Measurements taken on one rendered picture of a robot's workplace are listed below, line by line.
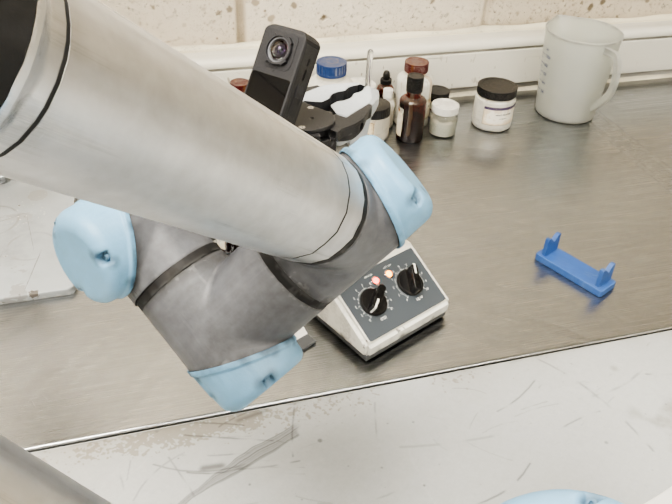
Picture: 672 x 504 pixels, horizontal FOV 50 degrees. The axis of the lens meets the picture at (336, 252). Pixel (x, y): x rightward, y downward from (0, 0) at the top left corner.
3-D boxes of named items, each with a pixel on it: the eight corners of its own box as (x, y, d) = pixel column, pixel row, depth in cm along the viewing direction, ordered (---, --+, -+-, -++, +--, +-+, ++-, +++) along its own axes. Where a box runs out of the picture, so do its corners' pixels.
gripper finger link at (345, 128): (344, 110, 72) (286, 139, 66) (345, 93, 71) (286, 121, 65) (382, 125, 70) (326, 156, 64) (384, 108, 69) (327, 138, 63)
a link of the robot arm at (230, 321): (327, 341, 48) (224, 215, 49) (211, 435, 51) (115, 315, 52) (352, 317, 56) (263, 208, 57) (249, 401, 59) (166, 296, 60)
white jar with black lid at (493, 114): (464, 117, 127) (470, 78, 123) (498, 112, 129) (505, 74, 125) (483, 135, 122) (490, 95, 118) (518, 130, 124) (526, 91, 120)
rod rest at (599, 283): (615, 287, 91) (623, 265, 88) (599, 298, 89) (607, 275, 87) (549, 249, 97) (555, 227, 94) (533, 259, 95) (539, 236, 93)
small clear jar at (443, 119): (427, 125, 124) (430, 97, 121) (454, 126, 124) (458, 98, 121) (428, 138, 120) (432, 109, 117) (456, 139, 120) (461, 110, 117)
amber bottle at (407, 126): (426, 135, 121) (434, 73, 114) (416, 146, 118) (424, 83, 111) (401, 129, 122) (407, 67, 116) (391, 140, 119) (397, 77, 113)
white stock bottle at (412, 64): (392, 128, 122) (398, 67, 116) (392, 112, 127) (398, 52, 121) (428, 131, 122) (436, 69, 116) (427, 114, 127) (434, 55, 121)
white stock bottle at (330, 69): (298, 137, 119) (299, 61, 111) (325, 122, 123) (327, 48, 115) (333, 151, 115) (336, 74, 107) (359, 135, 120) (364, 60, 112)
